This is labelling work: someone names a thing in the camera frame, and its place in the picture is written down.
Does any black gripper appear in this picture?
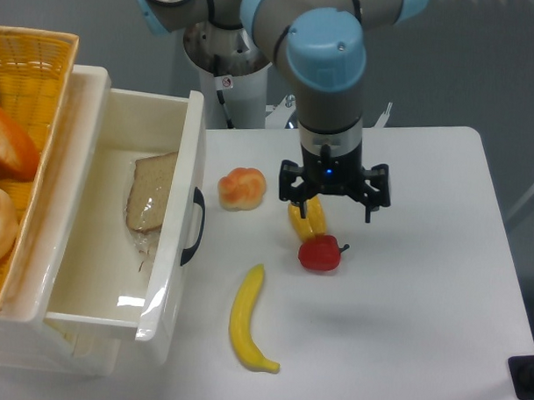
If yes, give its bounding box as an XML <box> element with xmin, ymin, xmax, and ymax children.
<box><xmin>278</xmin><ymin>143</ymin><xmax>391</xmax><ymax>223</ymax></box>

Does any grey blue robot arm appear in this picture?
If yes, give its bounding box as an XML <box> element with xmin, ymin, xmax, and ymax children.
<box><xmin>137</xmin><ymin>0</ymin><xmax>429</xmax><ymax>212</ymax></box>

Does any white drawer cabinet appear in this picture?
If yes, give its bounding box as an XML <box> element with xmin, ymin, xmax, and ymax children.
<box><xmin>0</xmin><ymin>65</ymin><xmax>110</xmax><ymax>373</ymax></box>

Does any yellow bell pepper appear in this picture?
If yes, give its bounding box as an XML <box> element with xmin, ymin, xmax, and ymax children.
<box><xmin>287</xmin><ymin>196</ymin><xmax>327</xmax><ymax>242</ymax></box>

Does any red bell pepper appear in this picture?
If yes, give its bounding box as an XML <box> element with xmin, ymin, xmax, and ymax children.
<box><xmin>297</xmin><ymin>234</ymin><xmax>350</xmax><ymax>272</ymax></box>

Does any orange knotted bread roll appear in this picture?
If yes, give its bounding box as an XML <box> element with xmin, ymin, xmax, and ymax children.
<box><xmin>217</xmin><ymin>168</ymin><xmax>267</xmax><ymax>211</ymax></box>

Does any yellow banana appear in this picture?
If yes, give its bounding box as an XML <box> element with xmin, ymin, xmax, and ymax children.
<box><xmin>228</xmin><ymin>264</ymin><xmax>281</xmax><ymax>374</ymax></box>

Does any black device at edge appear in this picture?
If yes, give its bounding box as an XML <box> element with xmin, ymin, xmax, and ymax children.
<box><xmin>508</xmin><ymin>355</ymin><xmax>534</xmax><ymax>400</ymax></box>

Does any orange baguette loaf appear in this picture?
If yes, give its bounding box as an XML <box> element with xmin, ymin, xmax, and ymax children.
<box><xmin>0</xmin><ymin>106</ymin><xmax>40</xmax><ymax>182</ymax></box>

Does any yellow woven basket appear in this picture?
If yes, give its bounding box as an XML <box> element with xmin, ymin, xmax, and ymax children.
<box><xmin>0</xmin><ymin>25</ymin><xmax>79</xmax><ymax>309</ymax></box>

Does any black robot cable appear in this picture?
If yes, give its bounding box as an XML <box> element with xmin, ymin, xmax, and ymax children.
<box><xmin>210</xmin><ymin>53</ymin><xmax>237</xmax><ymax>130</ymax></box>

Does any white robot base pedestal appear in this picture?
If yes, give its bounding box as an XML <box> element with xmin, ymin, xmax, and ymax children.
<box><xmin>183</xmin><ymin>21</ymin><xmax>271</xmax><ymax>129</ymax></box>

